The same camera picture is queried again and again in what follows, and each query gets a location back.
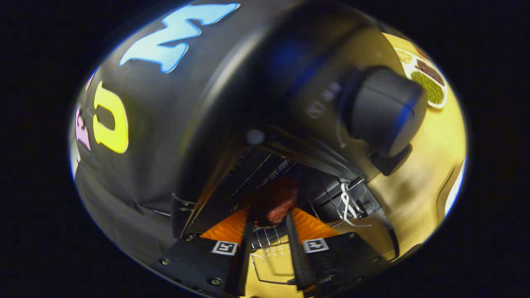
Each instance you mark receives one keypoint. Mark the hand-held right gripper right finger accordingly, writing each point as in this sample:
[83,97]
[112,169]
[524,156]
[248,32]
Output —
[298,256]

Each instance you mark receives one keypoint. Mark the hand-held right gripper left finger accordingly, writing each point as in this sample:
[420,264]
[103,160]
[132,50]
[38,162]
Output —
[244,265]

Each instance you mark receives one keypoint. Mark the white divided plate of beans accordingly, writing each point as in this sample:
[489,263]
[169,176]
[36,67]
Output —
[428,85]

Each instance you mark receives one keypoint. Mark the black electric oven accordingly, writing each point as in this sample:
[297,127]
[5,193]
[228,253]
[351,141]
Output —
[298,82]

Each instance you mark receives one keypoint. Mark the red-brown meat slice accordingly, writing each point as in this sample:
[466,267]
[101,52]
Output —
[275,203]

